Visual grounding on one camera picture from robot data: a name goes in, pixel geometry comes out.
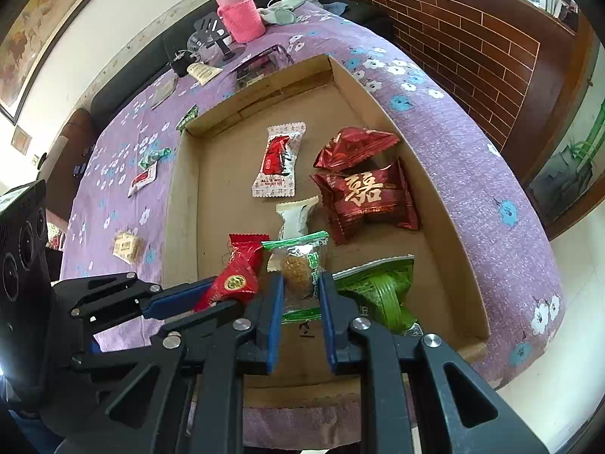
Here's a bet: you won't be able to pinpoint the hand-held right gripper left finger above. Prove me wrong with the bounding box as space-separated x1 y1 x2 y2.
57 272 287 454

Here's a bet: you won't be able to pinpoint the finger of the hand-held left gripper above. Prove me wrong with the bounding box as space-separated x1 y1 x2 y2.
71 300 247 372
53 272 219 322

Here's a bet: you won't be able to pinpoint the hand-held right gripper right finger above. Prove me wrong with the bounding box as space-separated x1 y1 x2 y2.
318 272 551 454

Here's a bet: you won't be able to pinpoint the red cartoon snack packet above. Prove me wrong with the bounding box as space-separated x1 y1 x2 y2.
194 233 270 313

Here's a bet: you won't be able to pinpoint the clear green-edged snack packet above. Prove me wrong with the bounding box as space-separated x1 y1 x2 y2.
261 231 330 325

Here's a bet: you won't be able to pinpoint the long beige snack packet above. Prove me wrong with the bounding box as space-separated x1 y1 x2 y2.
112 231 145 264

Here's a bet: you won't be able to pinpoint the cardboard box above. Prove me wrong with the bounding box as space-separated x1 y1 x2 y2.
161 54 490 410

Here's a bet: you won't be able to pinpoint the small white red snack packet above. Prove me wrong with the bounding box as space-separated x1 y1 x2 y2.
127 161 158 198

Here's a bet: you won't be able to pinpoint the dark red snack packet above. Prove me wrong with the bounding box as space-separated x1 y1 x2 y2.
314 127 401 170
310 158 421 246

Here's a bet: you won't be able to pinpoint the green candy packet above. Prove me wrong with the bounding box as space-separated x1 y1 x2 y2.
138 146 172 170

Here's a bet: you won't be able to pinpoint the large white red snack packet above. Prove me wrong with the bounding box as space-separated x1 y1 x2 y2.
251 123 307 198

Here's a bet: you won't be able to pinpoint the green leaf-wrap snack packet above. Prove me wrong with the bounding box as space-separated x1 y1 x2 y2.
333 254 424 336

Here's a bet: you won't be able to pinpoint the plain white snack packet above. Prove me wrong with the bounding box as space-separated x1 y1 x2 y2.
267 195 320 272

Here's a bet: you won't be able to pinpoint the brown leather chair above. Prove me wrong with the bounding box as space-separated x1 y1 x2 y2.
47 108 98 218

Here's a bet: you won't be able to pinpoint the person's blue trousers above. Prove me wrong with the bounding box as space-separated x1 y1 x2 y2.
0 404 62 454

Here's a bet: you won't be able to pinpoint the black sofa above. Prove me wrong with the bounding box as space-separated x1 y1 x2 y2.
90 0 332 124

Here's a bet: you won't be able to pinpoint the cream tube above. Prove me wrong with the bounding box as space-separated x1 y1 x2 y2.
186 62 223 87

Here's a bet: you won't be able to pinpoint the small black object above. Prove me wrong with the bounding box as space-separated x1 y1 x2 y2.
171 52 199 78

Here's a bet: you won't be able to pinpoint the clear plastic bowl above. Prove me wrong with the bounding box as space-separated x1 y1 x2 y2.
186 33 218 55

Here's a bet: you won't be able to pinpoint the black eyeglasses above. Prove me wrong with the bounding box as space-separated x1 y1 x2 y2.
234 45 293 87

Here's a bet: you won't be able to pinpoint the black phone stand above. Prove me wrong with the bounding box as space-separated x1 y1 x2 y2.
194 12 237 61

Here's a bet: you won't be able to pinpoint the bottle with pink knit sleeve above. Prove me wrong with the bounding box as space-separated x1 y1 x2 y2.
211 0 266 44

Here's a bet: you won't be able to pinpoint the bamboo print glass door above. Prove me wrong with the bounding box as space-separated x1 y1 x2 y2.
529 99 605 228

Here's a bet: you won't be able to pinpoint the pale green face mask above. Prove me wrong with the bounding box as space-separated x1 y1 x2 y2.
259 6 298 26

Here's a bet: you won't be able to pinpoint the wooden brick-pattern partition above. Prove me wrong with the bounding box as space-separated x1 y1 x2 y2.
333 0 601 242

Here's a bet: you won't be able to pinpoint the small wall frame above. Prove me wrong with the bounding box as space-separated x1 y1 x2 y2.
10 125 33 155

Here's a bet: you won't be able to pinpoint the framed wall painting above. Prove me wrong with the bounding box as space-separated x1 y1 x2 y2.
0 0 130 121

